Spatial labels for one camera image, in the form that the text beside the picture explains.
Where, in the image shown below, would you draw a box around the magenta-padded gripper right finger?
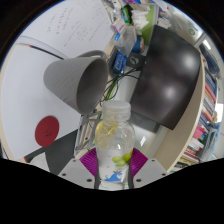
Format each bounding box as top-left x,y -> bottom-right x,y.
129,148 -> 169,189

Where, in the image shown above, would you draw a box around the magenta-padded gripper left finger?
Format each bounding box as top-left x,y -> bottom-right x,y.
58,147 -> 99,190

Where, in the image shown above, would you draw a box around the clear plastic drink bottle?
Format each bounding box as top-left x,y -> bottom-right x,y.
94,100 -> 137,191

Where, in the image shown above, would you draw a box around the grey metal laptop stand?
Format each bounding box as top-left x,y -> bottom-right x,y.
73,109 -> 104,158

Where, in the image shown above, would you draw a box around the flat round red coaster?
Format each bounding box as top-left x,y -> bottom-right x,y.
34,115 -> 61,148

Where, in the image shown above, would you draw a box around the wooden shelf with books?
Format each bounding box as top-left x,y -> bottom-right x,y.
153,49 -> 224,174

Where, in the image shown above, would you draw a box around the grey ribbed cup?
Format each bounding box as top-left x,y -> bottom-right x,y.
43,49 -> 110,116

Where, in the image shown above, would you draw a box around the black computer monitor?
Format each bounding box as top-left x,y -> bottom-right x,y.
129,24 -> 203,131

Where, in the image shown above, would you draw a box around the small blue box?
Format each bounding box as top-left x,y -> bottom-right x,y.
112,51 -> 128,74

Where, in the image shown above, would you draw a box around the clear plastic box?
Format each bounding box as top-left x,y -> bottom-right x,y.
118,24 -> 139,56

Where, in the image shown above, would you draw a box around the handwritten white paper sheet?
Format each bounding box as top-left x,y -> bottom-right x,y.
19,0 -> 116,59

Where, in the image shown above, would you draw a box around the white tissue pack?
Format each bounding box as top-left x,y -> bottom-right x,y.
129,4 -> 151,29

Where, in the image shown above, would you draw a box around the black monitor cables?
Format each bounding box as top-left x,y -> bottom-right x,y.
99,71 -> 141,104

